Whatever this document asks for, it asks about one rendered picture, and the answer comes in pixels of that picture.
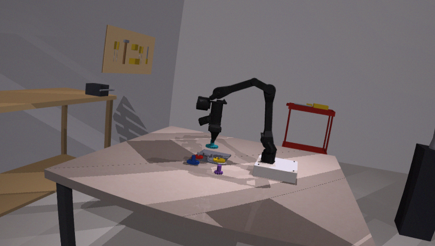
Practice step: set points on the purple gear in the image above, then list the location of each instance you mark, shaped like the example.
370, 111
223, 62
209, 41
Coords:
218, 171

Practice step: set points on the teal gear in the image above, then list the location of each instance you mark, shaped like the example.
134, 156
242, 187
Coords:
212, 145

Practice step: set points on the blue gear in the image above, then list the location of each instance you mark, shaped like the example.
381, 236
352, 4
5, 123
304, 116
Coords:
192, 161

